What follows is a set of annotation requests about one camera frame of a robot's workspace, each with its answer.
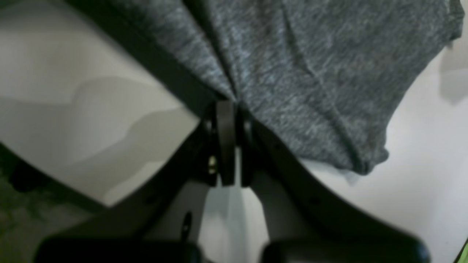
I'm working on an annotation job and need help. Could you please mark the grey t-shirt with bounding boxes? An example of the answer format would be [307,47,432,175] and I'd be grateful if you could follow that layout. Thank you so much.
[66,0,465,176]

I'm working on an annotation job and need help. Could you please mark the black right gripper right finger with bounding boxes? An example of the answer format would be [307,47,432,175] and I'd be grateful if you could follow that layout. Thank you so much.
[237,106,431,263]

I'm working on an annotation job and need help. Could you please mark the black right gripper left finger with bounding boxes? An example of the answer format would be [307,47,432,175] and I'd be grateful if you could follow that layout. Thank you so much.
[34,100,236,263]

